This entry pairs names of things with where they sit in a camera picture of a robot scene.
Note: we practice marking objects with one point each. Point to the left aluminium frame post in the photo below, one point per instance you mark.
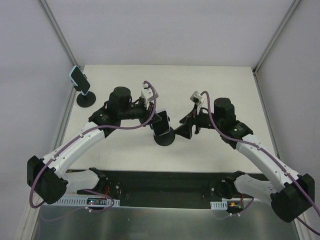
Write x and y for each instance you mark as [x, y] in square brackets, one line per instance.
[58, 32]

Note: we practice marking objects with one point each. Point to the black phone stand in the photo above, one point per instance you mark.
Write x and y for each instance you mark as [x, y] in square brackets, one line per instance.
[86, 98]

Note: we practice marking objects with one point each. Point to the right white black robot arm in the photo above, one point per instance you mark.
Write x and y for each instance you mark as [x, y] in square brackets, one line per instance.
[288, 193]

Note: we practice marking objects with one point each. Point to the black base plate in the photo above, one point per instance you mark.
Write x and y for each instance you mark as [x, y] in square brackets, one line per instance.
[174, 190]

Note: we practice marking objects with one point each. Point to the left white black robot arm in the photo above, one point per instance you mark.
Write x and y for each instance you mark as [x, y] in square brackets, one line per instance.
[49, 177]

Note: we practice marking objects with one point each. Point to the white cable duct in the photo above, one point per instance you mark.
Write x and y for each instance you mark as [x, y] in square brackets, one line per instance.
[219, 205]
[87, 202]

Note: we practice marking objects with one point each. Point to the phone with light blue case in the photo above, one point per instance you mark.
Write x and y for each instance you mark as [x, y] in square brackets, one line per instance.
[79, 80]

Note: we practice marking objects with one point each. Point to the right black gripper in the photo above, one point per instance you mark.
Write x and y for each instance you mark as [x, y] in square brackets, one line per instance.
[194, 124]

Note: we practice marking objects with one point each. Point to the right aluminium frame rail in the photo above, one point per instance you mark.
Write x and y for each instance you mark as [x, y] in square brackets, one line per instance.
[267, 116]

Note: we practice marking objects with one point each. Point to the black phone stand corner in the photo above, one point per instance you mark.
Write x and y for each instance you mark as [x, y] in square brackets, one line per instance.
[165, 139]

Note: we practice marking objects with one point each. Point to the left white cable duct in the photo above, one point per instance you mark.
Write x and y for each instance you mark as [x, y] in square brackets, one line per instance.
[87, 202]

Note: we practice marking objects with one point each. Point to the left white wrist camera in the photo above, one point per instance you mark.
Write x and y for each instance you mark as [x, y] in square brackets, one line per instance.
[147, 94]

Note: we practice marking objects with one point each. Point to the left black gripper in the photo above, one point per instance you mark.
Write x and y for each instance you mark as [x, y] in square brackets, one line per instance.
[149, 115]

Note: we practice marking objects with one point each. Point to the right white cable duct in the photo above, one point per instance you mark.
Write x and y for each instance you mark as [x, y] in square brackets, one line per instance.
[219, 205]

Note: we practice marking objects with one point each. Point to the aluminium frame rail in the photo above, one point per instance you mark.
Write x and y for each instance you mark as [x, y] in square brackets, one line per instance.
[65, 116]
[267, 116]

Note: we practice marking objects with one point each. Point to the aluminium frame post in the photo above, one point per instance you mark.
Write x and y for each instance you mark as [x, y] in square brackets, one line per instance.
[58, 32]
[276, 35]

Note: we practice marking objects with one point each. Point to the left aluminium frame rail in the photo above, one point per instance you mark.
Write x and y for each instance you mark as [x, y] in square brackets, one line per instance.
[65, 116]

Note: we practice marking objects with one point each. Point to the phone with lilac case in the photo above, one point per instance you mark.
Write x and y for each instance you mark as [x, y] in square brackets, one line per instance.
[161, 127]

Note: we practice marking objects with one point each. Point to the right aluminium frame post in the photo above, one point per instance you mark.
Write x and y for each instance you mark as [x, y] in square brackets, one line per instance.
[276, 35]

